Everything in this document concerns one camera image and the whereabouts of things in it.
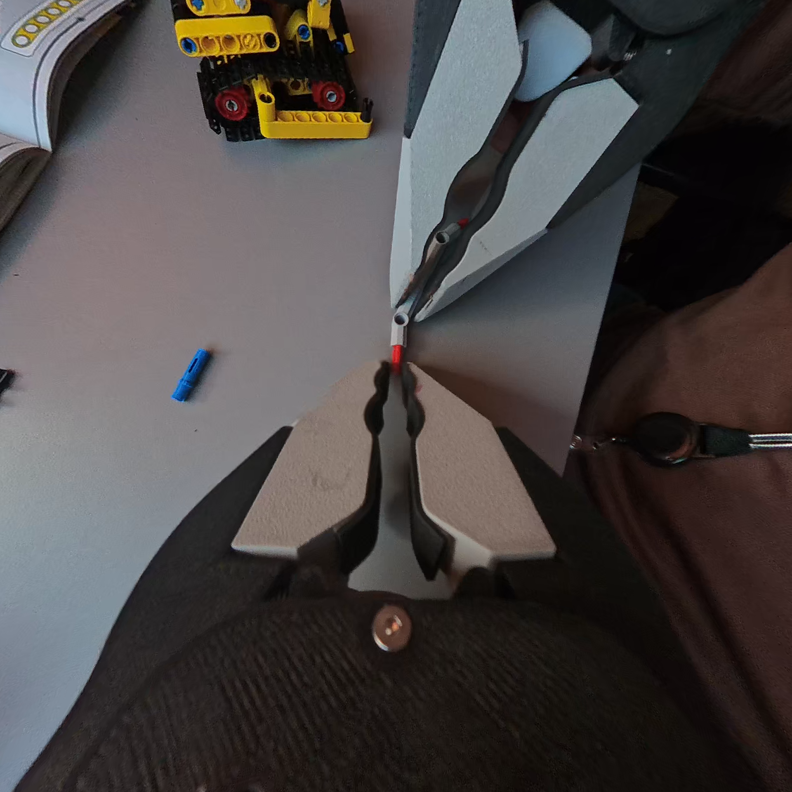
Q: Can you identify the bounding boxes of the grey and red lego piece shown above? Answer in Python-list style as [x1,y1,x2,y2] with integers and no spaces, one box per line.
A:
[391,218,470,373]

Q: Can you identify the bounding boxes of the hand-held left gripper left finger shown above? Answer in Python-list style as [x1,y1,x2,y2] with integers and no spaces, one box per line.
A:
[231,361,392,576]

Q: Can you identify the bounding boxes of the person's right forearm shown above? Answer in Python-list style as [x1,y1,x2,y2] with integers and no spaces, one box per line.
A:
[699,0,792,146]

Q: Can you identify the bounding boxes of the black badge reel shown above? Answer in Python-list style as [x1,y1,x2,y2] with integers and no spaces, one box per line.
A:
[569,411,792,469]

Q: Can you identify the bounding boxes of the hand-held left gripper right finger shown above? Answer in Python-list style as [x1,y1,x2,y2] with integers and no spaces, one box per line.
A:
[401,361,556,596]

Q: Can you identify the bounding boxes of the lego instruction booklet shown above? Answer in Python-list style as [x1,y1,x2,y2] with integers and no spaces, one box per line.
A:
[0,0,138,231]

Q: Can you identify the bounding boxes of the yellow and black lego bulldozer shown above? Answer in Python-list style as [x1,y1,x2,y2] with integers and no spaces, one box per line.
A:
[170,0,375,144]

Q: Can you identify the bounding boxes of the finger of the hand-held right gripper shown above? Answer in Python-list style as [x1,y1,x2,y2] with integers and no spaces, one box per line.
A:
[389,0,528,309]
[412,74,644,324]

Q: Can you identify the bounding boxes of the blue lego pin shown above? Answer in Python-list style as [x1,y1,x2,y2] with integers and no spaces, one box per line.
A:
[171,348,213,403]

